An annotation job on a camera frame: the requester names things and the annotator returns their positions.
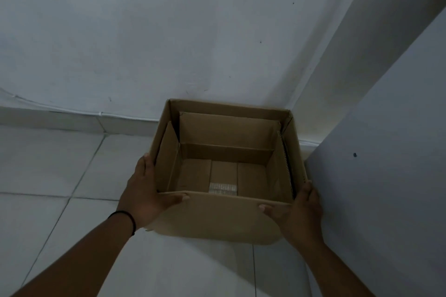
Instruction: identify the person's right hand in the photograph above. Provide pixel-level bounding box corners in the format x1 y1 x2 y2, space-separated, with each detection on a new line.
258 180 325 251

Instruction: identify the person's left hand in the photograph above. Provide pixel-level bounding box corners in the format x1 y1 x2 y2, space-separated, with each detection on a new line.
117 153 190 231

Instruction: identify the large plain cardboard box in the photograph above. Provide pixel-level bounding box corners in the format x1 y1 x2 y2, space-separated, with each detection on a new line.
144 98 311 246

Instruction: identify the cardboard box with white label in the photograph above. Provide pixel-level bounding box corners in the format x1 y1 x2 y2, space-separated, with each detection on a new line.
155 111 297 203

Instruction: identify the person's right forearm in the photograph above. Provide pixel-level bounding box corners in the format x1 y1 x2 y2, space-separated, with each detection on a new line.
296 237 375 297

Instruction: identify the person's left forearm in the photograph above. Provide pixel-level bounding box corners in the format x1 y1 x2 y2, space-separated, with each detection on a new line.
10 213 135 297

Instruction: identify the black wristband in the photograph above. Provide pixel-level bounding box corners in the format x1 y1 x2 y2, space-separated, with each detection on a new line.
108 210 137 237

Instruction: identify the white wooden desk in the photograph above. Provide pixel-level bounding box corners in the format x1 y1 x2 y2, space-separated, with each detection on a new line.
303 7 446 297

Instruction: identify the thin white wall cable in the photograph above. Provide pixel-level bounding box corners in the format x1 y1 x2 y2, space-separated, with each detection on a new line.
0 86 164 122

